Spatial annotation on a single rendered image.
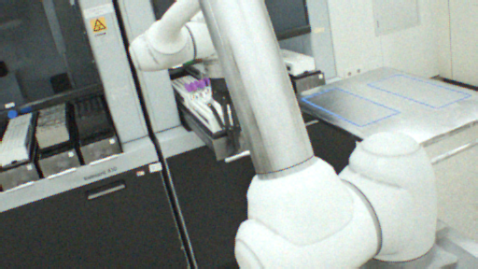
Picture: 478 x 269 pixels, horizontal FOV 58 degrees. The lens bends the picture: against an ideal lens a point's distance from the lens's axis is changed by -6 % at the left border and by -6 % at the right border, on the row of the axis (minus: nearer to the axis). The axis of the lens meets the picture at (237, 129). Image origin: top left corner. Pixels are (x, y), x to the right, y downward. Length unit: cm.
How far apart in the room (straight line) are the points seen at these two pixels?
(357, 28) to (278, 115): 275
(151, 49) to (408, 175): 71
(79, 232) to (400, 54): 275
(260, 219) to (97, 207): 111
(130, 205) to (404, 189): 119
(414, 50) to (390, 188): 304
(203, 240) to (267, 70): 130
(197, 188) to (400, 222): 112
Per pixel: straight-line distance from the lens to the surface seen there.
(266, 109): 69
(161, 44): 117
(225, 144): 140
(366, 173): 79
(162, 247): 188
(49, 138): 173
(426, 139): 118
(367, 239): 77
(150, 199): 177
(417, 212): 83
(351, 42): 340
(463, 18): 369
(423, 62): 388
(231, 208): 189
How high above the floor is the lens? 133
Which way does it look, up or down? 21 degrees down
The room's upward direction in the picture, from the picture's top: 12 degrees counter-clockwise
